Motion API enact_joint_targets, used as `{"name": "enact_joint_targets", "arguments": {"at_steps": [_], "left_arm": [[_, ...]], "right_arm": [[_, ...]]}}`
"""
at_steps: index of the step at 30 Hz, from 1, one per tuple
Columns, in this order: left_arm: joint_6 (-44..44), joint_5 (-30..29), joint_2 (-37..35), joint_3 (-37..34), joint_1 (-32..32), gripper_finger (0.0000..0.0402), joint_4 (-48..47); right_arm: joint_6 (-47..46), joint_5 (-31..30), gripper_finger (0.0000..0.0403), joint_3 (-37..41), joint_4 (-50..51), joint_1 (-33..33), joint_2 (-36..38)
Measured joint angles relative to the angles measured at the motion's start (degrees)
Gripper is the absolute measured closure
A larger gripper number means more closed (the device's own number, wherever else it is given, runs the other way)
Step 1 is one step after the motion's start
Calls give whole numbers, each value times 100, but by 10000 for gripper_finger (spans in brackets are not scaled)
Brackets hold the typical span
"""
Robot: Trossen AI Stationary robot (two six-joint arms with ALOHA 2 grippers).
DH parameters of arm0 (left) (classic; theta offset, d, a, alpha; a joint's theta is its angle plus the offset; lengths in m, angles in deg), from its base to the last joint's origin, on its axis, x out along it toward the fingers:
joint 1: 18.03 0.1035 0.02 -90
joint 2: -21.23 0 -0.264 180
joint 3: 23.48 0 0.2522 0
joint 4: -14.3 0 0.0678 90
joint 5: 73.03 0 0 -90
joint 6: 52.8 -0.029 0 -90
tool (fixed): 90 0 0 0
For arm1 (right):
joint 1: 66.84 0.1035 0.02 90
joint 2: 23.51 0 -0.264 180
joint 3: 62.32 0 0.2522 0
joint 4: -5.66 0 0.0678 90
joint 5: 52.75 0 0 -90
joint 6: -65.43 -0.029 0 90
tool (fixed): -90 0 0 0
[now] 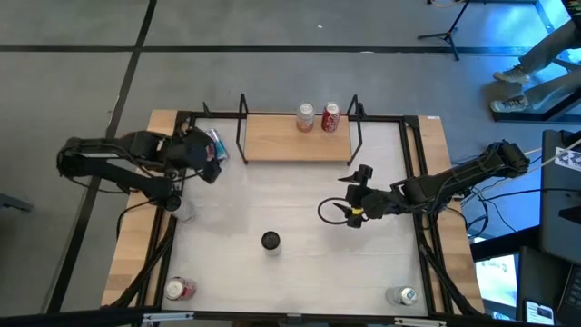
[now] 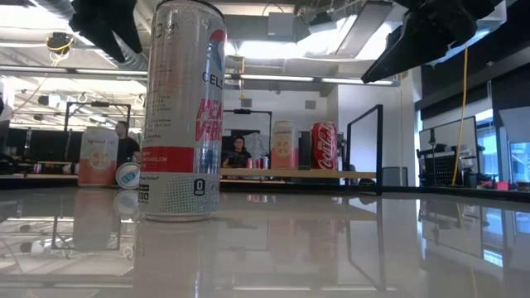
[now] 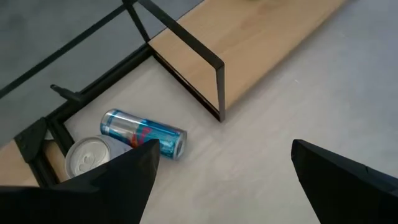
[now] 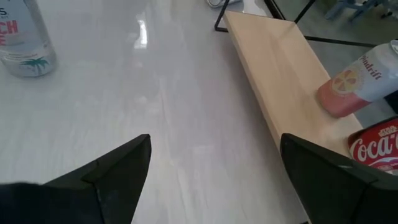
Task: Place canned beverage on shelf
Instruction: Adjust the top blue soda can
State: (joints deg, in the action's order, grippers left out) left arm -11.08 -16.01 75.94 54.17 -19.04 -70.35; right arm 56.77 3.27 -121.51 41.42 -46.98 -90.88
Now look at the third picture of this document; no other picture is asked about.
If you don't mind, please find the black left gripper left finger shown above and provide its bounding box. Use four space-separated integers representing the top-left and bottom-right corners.
70 138 161 224

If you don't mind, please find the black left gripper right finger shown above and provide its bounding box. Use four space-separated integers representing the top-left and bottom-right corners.
291 139 398 224

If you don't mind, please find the pink white Spindrift can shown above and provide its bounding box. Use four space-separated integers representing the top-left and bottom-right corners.
64 135 134 180

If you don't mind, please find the blue silver Red Bull can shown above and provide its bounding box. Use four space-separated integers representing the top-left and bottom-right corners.
99 108 188 161

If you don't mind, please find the black post bracket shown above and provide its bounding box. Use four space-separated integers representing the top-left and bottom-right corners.
50 83 82 102

